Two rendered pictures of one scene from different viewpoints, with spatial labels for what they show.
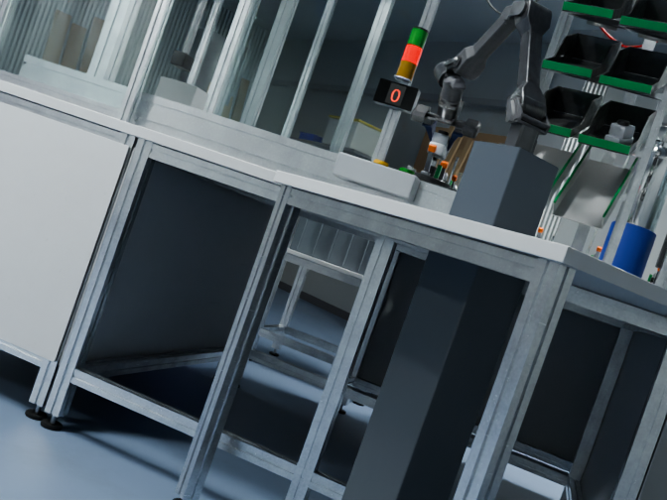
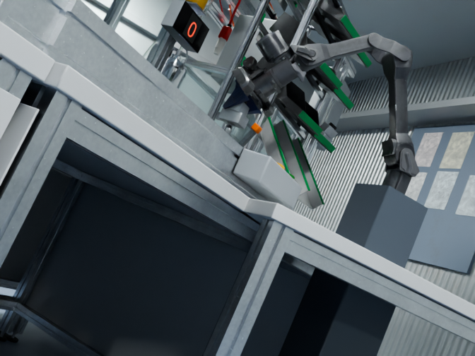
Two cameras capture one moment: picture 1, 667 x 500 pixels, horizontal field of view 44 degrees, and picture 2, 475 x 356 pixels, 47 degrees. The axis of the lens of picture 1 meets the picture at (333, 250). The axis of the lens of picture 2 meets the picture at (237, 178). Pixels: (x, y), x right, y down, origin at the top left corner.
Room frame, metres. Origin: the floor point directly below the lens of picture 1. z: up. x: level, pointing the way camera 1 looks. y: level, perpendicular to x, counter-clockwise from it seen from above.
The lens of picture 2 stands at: (1.85, 1.15, 0.73)
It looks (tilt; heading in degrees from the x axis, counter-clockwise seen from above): 8 degrees up; 285
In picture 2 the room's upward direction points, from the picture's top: 24 degrees clockwise
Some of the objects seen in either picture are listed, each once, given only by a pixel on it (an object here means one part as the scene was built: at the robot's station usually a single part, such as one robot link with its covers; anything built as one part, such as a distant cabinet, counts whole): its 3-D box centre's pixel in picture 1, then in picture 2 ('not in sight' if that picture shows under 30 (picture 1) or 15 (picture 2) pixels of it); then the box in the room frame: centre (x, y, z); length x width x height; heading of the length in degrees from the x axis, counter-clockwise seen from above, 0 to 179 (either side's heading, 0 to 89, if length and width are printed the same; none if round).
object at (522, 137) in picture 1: (521, 141); (394, 184); (1.85, -0.32, 1.09); 0.07 x 0.07 x 0.06; 37
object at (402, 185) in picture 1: (376, 177); (269, 180); (2.10, -0.04, 0.93); 0.21 x 0.07 x 0.06; 75
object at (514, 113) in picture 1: (527, 115); (402, 164); (1.85, -0.31, 1.15); 0.09 x 0.07 x 0.06; 114
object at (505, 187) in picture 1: (501, 195); (377, 229); (1.85, -0.31, 0.96); 0.14 x 0.14 x 0.20; 37
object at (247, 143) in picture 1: (313, 165); (205, 148); (2.21, 0.13, 0.91); 0.89 x 0.06 x 0.11; 75
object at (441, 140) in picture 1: (440, 144); (233, 110); (2.30, -0.18, 1.09); 0.08 x 0.04 x 0.07; 165
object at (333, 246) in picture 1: (357, 249); not in sight; (4.43, -0.12, 0.73); 0.62 x 0.42 x 0.23; 75
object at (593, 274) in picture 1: (498, 250); (348, 267); (1.88, -0.35, 0.84); 0.90 x 0.70 x 0.03; 37
